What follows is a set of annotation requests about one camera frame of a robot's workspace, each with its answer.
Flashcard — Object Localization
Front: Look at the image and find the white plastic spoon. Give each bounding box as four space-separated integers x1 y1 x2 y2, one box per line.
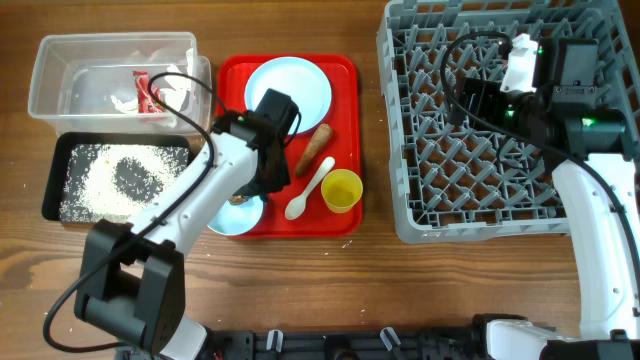
285 156 336 220

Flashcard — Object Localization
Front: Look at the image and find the small light blue plate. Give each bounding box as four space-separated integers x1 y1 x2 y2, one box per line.
208 197 264 236

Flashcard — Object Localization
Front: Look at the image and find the brown carrot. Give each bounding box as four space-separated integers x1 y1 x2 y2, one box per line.
294 124 333 177

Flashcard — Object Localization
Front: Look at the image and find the yellow plastic cup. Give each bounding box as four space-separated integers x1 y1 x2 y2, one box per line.
321 169 364 214

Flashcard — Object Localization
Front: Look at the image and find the large light blue plate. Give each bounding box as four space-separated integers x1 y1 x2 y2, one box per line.
244 57 332 133

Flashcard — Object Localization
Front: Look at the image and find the white napkin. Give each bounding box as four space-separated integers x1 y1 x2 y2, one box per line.
108 48 196 129

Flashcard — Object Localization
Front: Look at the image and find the red snack wrapper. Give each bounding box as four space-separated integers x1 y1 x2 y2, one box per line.
133 71 165 113

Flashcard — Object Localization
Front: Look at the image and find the brown food scrap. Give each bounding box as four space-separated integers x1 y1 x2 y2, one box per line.
229 195 249 206

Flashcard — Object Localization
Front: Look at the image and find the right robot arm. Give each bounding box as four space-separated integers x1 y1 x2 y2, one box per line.
443 34 639 359

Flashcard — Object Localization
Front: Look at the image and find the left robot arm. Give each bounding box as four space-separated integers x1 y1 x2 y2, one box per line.
74 89 301 359

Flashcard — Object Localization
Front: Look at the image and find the grey dishwasher rack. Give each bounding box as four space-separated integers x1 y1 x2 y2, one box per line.
376 1 639 244

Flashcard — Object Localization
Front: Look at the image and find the clear plastic waste bin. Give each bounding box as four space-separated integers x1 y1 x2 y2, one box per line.
28 32 212 135

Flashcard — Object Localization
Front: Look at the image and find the red serving tray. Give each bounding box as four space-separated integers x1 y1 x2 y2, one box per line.
218 54 362 239

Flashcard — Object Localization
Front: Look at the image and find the spilled white rice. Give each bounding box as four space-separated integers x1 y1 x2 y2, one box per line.
59 144 190 223

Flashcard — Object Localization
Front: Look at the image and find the black rectangular tray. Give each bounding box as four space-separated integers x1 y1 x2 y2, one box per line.
41 132 195 222

